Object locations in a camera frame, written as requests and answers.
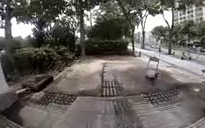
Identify trimmed green hedge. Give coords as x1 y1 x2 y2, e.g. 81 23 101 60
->
84 38 131 56

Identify grey road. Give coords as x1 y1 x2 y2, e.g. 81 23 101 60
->
132 45 205 78

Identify green bushes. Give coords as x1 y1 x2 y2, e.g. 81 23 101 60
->
0 44 78 75

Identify dark stone block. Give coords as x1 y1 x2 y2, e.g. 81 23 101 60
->
20 74 55 93

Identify tall pale building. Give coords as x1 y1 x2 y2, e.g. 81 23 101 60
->
172 1 205 27

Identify group of leafy trees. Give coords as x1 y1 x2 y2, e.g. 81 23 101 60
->
0 0 205 58

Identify grey paved plaza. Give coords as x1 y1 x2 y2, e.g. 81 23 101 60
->
19 54 205 108

